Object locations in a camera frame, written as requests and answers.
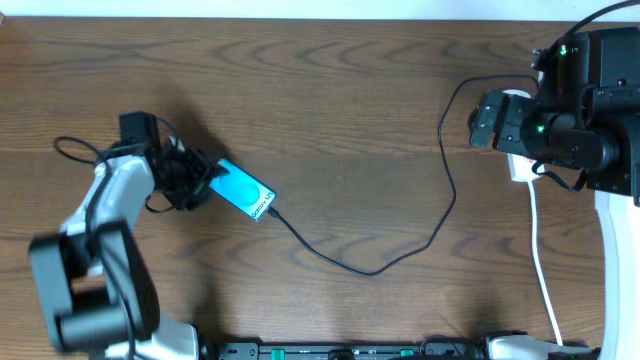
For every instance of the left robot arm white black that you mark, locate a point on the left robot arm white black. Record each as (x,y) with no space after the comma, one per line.
(95,290)

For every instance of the white power strip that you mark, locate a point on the white power strip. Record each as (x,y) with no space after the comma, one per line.
(521,169)

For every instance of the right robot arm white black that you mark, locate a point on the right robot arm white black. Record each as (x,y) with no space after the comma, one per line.
(584,117)

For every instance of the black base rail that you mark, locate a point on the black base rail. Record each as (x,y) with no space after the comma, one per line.
(432,348)

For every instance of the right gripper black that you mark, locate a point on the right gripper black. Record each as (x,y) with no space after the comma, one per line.
(518,110)

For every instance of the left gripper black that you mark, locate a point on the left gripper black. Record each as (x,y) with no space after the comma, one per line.
(195,176)

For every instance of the blue Galaxy smartphone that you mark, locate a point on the blue Galaxy smartphone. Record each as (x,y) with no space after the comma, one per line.
(242,190)

